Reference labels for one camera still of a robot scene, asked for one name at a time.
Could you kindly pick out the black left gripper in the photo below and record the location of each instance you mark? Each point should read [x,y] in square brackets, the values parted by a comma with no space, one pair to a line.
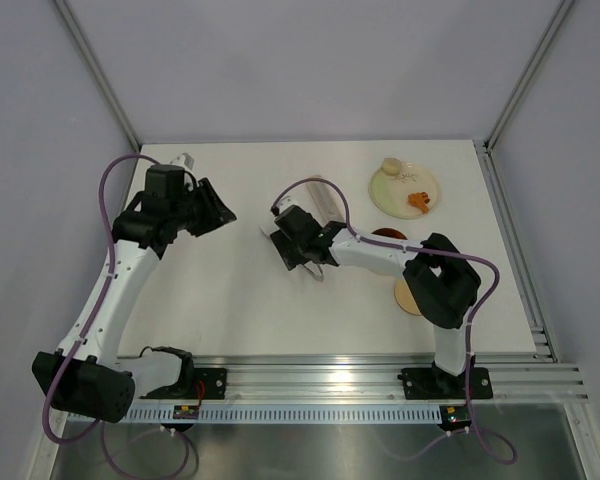
[216,214]

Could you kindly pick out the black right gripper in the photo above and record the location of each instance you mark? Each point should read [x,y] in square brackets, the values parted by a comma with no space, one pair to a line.
[284,245]

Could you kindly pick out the metal tongs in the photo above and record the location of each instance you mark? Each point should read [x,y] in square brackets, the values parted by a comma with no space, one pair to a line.
[317,275]

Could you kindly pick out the steel lunch box bowl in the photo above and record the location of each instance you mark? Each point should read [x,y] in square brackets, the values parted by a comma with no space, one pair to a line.
[390,233]

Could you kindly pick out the beige round lid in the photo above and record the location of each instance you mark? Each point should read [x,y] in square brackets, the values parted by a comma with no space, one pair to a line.
[405,299]

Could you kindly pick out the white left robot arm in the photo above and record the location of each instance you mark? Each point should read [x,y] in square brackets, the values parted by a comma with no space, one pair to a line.
[85,375]

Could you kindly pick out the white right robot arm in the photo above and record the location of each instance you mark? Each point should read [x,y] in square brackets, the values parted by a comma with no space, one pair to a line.
[443,285]

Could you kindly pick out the beige cutlery case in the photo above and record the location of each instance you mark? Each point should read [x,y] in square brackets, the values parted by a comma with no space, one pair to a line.
[325,199]

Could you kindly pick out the pale green plate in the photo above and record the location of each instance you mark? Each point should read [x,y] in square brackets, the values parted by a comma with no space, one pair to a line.
[389,193]

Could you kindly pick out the white rice ball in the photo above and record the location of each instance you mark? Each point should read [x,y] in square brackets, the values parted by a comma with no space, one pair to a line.
[391,166]

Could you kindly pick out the orange fried nugget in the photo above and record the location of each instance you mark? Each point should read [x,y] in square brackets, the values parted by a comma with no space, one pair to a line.
[419,200]

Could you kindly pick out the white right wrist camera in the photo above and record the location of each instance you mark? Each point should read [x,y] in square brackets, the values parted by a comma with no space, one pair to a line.
[285,203]

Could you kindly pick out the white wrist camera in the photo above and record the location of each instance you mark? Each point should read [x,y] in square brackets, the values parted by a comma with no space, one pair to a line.
[184,160]
[285,203]

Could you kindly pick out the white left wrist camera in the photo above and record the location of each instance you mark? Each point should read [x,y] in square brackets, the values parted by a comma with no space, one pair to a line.
[184,160]

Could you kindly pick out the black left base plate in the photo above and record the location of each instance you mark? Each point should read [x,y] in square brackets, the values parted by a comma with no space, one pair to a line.
[208,383]

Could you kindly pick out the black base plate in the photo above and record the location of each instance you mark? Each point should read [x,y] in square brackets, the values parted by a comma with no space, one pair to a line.
[208,383]
[432,383]

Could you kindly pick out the white slotted cable duct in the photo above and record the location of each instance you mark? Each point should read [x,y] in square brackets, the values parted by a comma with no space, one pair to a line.
[285,414]

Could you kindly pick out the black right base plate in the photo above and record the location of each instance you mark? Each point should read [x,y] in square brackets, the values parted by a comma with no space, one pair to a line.
[432,383]

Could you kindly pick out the left aluminium frame post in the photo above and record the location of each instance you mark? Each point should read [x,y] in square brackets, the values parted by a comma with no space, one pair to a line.
[88,56]

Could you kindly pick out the aluminium frame post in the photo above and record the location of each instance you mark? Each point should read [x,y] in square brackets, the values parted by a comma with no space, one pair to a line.
[533,65]
[88,56]

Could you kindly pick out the aluminium rail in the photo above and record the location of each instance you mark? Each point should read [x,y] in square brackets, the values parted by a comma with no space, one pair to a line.
[373,379]

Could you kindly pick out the right aluminium frame post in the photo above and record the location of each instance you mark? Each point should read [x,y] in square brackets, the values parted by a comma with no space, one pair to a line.
[533,65]

